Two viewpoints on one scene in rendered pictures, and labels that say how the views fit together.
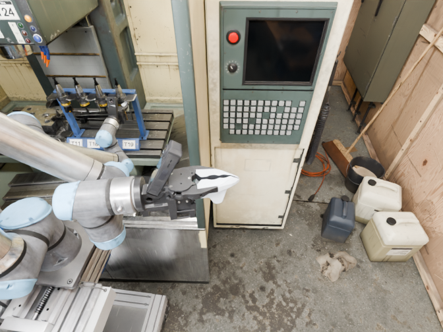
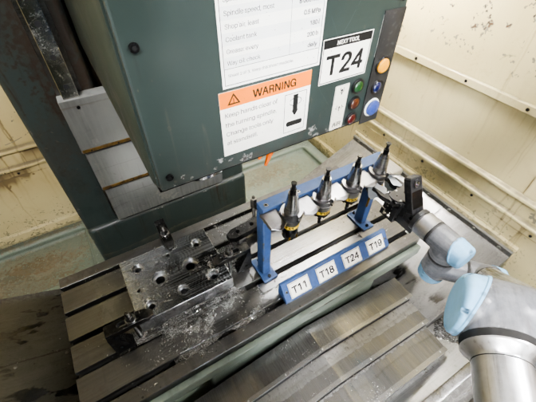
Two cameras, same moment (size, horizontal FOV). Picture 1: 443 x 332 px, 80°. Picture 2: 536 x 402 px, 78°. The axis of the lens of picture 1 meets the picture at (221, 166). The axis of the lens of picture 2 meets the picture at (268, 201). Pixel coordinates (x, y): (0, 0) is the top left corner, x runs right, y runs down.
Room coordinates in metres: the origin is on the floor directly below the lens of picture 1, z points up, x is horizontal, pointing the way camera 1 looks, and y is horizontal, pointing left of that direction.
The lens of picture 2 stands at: (0.85, 1.29, 1.89)
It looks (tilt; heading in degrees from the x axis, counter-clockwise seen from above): 46 degrees down; 327
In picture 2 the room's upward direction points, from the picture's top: 1 degrees clockwise
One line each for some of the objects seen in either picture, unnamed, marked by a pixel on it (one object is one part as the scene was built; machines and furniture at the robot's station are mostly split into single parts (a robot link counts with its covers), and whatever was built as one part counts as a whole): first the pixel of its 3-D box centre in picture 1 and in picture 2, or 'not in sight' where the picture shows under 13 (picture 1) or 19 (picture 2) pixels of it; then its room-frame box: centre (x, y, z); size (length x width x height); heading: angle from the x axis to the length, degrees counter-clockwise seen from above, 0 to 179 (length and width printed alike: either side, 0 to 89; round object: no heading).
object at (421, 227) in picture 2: (111, 125); (427, 225); (1.12, 0.57, 1.17); 0.08 x 0.05 x 0.08; 88
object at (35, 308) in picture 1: (68, 261); not in sight; (0.43, 0.55, 1.07); 0.40 x 0.13 x 0.09; 173
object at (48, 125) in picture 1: (40, 118); (176, 275); (1.48, 1.22, 0.97); 0.29 x 0.23 x 0.05; 88
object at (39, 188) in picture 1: (74, 195); (329, 374); (1.03, 0.91, 0.70); 0.90 x 0.30 x 0.16; 88
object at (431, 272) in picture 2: (113, 151); (441, 266); (1.03, 0.56, 1.07); 0.11 x 0.08 x 0.11; 39
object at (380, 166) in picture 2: (118, 89); (382, 161); (1.32, 0.57, 1.26); 0.04 x 0.04 x 0.07
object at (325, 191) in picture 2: (78, 89); (325, 187); (1.33, 0.79, 1.26); 0.04 x 0.04 x 0.07
